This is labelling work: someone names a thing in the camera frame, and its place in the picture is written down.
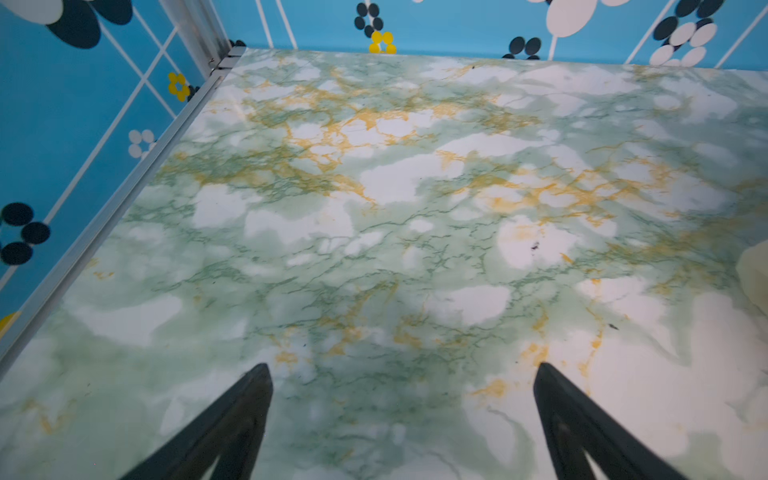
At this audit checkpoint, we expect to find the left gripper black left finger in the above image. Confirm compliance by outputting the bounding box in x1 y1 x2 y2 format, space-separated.
124 363 273 479

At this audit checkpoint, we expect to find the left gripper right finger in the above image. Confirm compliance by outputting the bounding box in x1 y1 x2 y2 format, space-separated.
533 362 684 479

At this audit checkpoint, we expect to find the translucent printed plastic bag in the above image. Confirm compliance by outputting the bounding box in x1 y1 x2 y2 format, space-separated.
736 240 768 315

